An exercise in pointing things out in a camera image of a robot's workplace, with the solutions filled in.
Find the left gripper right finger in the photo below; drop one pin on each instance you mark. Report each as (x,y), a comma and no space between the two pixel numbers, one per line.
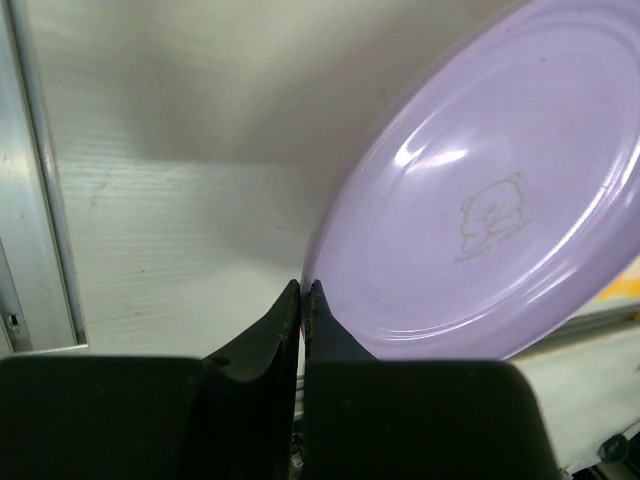
(365,418)

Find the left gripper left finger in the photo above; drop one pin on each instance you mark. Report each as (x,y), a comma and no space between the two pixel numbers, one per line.
(228,415)

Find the lavender plate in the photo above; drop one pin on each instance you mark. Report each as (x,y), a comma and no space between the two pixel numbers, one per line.
(500,197)

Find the yellow checkered cloth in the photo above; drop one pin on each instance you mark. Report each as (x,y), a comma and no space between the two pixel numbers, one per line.
(626,287)

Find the aluminium left rail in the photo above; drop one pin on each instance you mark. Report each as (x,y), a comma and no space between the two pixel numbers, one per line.
(41,309)

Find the aluminium rail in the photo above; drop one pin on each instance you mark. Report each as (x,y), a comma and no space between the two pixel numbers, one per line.
(583,328)
(41,309)

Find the aluminium front rail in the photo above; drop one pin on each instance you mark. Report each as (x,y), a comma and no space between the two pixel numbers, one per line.
(583,328)

